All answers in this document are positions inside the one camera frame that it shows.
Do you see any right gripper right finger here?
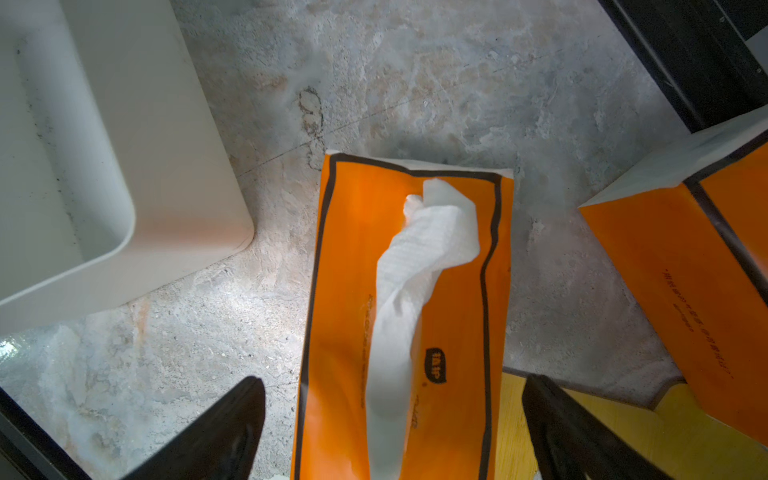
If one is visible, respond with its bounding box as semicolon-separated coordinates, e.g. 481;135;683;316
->
522;374;669;479

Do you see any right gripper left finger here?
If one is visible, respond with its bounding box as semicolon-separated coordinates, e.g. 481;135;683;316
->
126;376;266;479

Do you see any yellow bamboo lid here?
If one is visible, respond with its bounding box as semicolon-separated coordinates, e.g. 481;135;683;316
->
495;372;767;479

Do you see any orange tissue pack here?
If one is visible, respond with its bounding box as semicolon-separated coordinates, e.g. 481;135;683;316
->
291;151;514;479
580;107;767;443

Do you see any white tissue box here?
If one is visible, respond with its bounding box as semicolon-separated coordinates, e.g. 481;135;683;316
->
1;1;254;335

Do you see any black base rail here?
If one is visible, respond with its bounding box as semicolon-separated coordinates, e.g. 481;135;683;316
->
600;0;767;132

